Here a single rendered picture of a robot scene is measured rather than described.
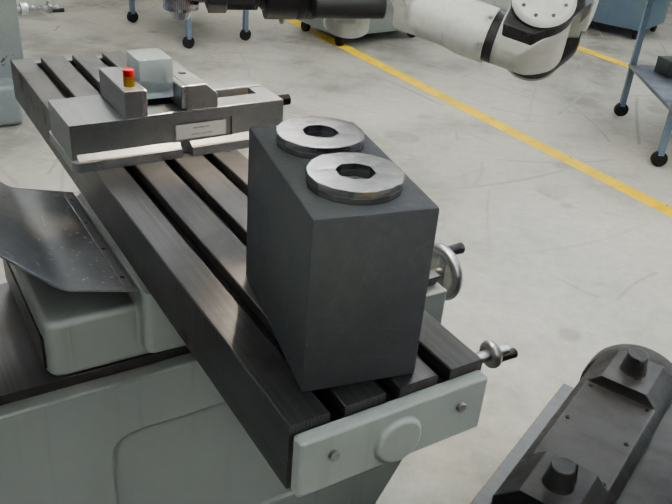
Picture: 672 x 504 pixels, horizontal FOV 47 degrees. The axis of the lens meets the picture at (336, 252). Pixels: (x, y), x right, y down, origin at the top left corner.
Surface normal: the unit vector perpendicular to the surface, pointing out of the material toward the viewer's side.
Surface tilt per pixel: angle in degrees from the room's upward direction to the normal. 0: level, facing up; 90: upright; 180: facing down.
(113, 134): 90
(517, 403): 0
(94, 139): 90
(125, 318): 90
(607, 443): 0
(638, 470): 0
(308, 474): 90
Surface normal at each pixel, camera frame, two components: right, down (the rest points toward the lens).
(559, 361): 0.07, -0.87
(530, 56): 0.25, 0.90
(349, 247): 0.33, 0.49
